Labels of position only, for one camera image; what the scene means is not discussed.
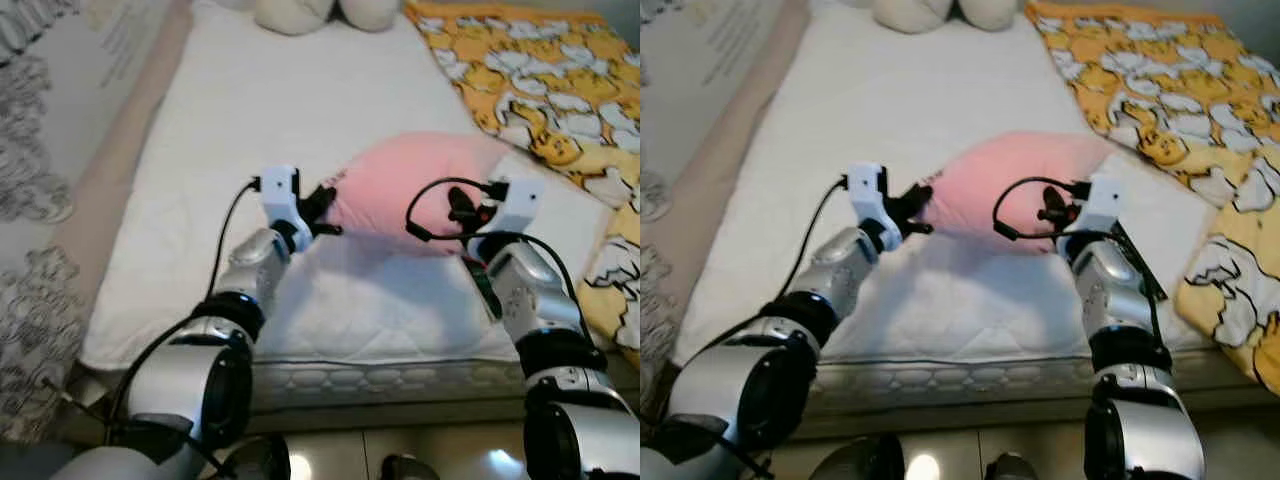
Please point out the silver robot leg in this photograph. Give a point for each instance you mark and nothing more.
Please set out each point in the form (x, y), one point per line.
(258, 462)
(1010, 467)
(408, 468)
(860, 460)

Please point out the white quilted mattress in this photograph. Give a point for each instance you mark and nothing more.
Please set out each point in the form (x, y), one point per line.
(900, 80)
(300, 90)

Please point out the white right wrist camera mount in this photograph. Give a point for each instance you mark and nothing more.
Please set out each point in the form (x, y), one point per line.
(1105, 205)
(520, 205)

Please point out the silver robot right leg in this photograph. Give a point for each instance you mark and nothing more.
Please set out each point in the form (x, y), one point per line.
(1010, 467)
(408, 468)

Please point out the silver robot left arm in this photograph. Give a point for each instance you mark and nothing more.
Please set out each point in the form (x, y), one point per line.
(190, 380)
(740, 390)

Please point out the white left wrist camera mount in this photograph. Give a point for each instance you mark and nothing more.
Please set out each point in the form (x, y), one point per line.
(280, 200)
(868, 200)

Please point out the grey patterned lace cloth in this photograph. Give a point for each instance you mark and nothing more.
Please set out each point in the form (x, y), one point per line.
(30, 330)

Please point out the yellow cartoon print blanket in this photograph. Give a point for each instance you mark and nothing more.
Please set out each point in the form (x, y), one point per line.
(1150, 80)
(520, 80)

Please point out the silver robot left leg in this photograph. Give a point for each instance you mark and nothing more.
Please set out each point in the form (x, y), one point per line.
(258, 462)
(860, 460)

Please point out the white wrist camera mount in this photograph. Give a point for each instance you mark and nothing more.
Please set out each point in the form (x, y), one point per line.
(1105, 205)
(868, 200)
(520, 205)
(280, 200)

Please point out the pink plush pillow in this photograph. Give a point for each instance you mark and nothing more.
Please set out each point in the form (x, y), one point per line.
(1000, 180)
(410, 180)

